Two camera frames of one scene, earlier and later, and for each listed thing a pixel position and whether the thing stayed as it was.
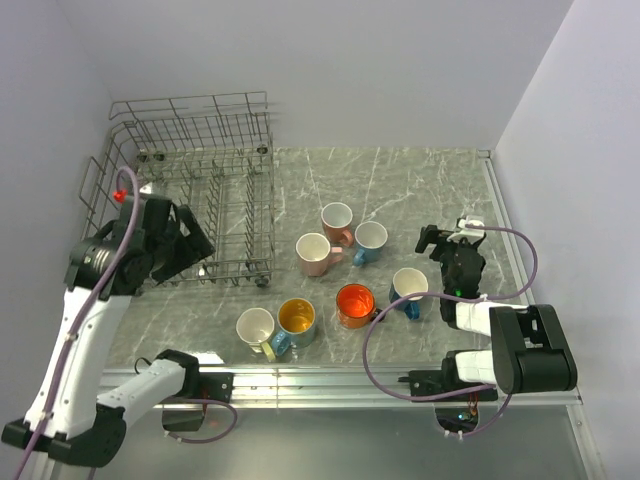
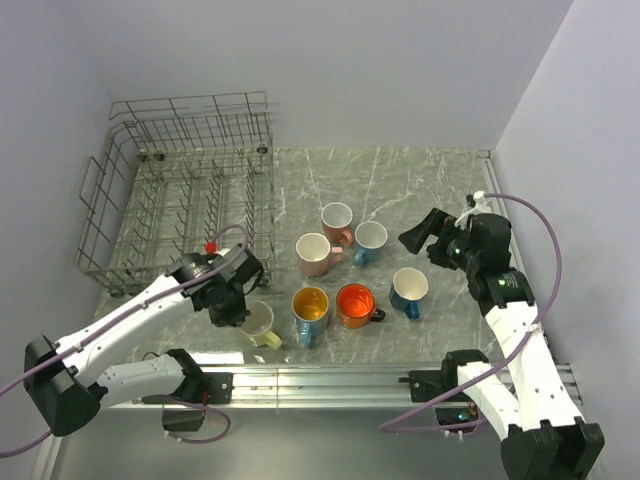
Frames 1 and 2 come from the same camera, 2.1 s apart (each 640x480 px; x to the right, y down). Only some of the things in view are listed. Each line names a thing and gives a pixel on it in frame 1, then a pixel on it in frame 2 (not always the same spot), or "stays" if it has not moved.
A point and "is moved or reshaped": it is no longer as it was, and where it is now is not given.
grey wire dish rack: x=211 y=152 stays
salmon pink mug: x=336 y=219 stays
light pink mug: x=315 y=254 stays
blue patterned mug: x=370 y=238 stays
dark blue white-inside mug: x=408 y=281 stays
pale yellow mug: x=255 y=326 is moved or reshaped
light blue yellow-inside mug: x=296 y=325 -> x=310 y=306
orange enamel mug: x=355 y=306 stays
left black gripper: x=194 y=247 -> x=234 y=316
